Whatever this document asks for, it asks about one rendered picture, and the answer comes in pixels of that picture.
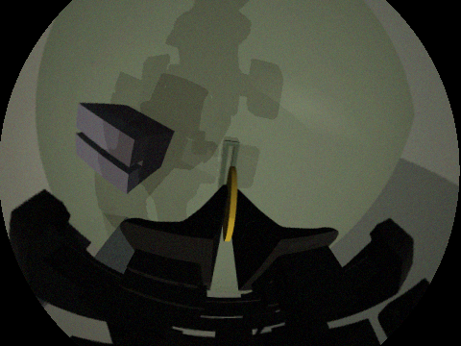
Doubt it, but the gold coin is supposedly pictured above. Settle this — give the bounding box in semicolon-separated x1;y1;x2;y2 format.
223;166;238;241

